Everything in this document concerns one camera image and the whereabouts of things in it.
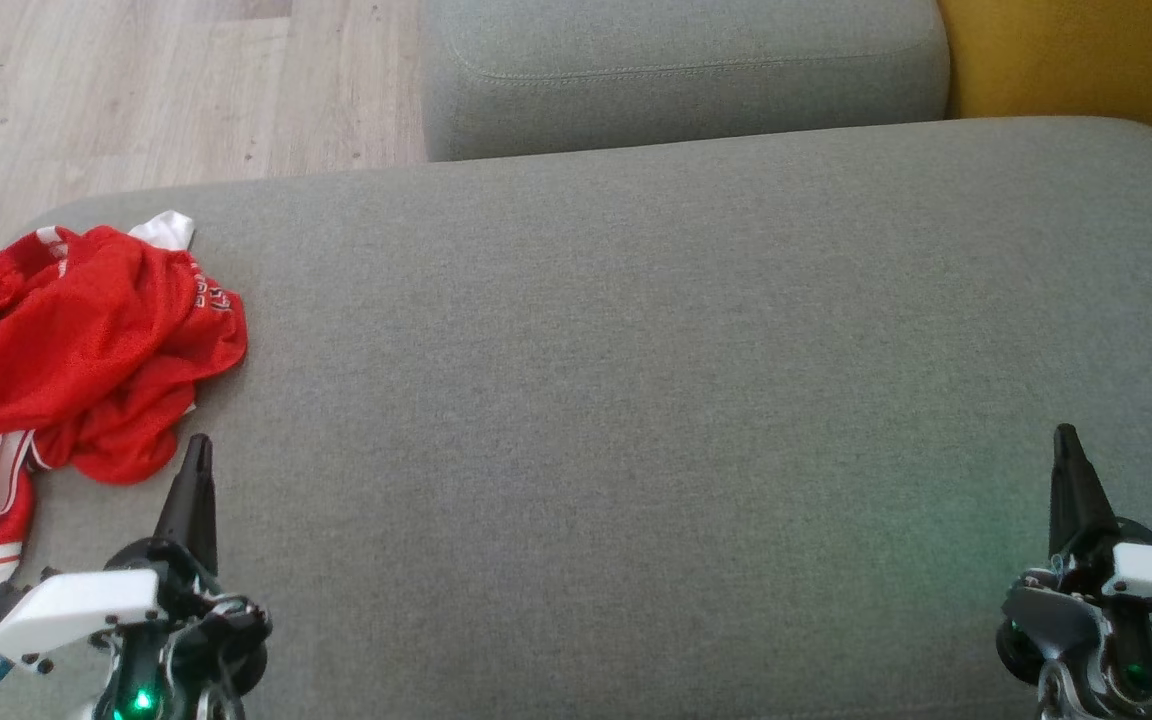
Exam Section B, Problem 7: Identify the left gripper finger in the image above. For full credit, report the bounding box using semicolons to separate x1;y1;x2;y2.
154;433;203;562
186;435;220;577

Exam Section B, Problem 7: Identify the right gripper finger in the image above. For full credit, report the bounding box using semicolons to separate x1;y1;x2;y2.
1068;425;1121;557
1049;425;1083;564

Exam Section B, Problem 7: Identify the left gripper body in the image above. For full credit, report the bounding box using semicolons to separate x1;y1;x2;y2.
0;537;274;720

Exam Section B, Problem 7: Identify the red and white jersey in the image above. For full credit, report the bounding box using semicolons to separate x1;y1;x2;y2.
0;210;249;681

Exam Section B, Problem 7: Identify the large grey sofa seat cushion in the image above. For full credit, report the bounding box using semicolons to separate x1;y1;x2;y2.
0;117;1152;720

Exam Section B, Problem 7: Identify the small grey sofa seat cushion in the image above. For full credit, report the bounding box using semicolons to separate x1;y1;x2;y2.
419;0;952;163

